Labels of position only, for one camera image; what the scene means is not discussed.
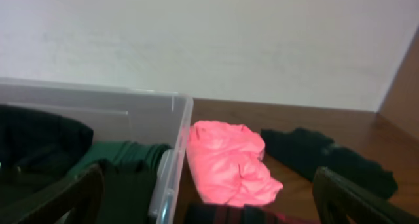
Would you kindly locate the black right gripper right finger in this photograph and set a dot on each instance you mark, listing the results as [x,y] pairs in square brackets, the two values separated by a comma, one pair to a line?
[339,200]

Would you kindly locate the green cloth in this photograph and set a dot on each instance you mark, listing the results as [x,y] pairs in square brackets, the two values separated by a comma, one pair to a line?
[123,158]

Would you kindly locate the black folded garment on table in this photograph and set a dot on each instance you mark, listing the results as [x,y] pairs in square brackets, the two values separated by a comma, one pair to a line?
[304,151]

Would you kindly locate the black taped garment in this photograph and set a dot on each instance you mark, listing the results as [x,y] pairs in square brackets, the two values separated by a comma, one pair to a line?
[128,189]

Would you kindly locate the pink crumpled garment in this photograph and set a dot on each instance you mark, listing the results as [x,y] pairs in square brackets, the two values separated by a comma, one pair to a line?
[226,164]

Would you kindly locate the red black plaid shirt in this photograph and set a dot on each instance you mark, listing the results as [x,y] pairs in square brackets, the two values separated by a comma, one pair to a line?
[223,214]

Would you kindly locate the dark pants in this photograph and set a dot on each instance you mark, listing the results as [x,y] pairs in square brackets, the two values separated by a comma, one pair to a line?
[37,150]

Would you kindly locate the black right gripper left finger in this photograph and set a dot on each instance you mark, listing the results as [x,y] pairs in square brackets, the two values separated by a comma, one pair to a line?
[38,198]

